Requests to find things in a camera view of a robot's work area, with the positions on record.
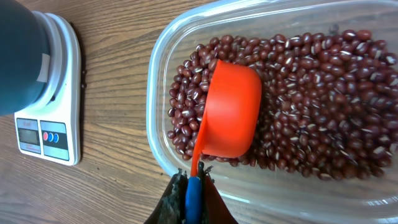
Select clear plastic container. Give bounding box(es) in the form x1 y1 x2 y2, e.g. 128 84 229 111
146 1 397 223

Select blue plastic bowl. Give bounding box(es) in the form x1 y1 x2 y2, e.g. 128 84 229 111
1 0 50 116

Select red adzuki beans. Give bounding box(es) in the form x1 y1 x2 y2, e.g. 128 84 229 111
167 29 397 180

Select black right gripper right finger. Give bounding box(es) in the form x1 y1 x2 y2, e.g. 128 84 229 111
198 162 238 224

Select red scoop with blue handle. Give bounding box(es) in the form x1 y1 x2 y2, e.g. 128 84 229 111
185 60 262 223

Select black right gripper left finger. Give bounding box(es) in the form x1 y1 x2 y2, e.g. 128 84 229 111
144 169 188 224

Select white digital kitchen scale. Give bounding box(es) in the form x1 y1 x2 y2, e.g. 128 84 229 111
14 11 81 166

